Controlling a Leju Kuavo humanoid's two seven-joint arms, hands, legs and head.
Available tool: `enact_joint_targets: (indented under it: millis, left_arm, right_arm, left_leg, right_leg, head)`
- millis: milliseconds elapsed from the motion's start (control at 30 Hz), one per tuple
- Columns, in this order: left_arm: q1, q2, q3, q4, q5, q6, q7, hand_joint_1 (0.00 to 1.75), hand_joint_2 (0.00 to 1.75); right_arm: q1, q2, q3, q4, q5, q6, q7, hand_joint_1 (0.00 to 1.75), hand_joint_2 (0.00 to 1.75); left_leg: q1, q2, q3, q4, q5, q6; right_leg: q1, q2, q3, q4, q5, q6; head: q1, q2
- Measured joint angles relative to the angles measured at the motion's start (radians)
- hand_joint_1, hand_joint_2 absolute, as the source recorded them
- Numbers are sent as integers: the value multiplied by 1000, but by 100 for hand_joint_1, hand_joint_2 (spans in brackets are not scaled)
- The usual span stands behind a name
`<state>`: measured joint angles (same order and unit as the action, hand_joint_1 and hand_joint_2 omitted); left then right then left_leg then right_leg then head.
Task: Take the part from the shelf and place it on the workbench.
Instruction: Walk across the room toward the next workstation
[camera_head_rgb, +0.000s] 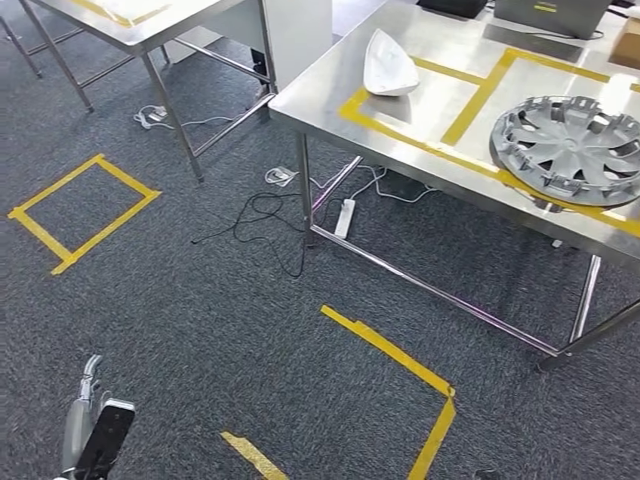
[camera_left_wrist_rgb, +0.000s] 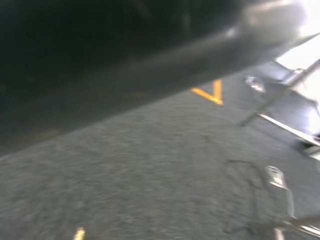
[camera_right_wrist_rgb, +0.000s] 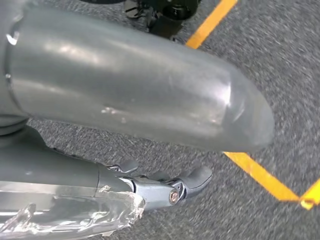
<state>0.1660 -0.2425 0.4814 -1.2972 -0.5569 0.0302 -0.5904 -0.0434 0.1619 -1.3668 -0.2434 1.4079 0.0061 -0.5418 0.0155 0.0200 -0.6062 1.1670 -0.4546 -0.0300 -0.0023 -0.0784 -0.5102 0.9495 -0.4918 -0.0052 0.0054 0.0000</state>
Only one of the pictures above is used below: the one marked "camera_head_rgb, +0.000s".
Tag yellow workbench tape outline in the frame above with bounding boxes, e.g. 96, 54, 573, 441
337, 47, 640, 240

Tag steel table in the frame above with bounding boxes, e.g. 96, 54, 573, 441
0, 0, 277, 185

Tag yellow floor tape square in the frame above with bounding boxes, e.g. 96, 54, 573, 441
7, 152, 163, 278

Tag white floor cable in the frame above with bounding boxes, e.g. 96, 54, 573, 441
309, 165, 437, 205
134, 105, 236, 132

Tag brown cardboard box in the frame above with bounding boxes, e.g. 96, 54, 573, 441
608, 16, 640, 72

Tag yellow floor tape angle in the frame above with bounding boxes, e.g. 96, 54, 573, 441
319, 303, 457, 480

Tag steel workbench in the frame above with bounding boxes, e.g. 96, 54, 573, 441
267, 0, 640, 374

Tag black zip case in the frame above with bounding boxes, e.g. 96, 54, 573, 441
416, 0, 489, 20

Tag yellow floor tape strip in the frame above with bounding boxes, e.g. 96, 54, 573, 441
220, 430, 290, 480

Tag white curved car body part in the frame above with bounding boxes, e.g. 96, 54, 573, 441
362, 27, 421, 99

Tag white power strip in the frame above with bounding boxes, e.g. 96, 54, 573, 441
333, 197, 358, 241

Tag yellow table tape outline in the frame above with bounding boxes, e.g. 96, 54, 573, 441
69, 0, 172, 29

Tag grey wheel hubcap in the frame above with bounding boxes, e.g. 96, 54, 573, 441
488, 95, 640, 209

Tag grey laptop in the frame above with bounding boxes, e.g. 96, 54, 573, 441
493, 0, 614, 41

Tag white cabinet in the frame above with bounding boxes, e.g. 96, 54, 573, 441
164, 0, 334, 95

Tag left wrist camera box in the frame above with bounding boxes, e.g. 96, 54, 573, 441
73, 398, 137, 480

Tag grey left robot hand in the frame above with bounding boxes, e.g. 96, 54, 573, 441
59, 354, 104, 477

